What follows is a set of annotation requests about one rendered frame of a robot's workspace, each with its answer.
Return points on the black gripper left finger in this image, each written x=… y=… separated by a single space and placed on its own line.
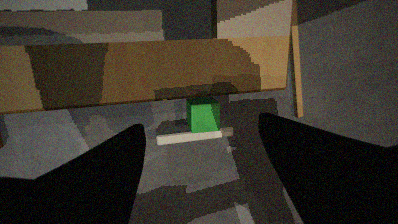
x=97 y=187

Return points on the dark green block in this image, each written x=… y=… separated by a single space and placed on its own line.
x=203 y=114

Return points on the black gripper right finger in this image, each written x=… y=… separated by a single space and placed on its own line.
x=332 y=179

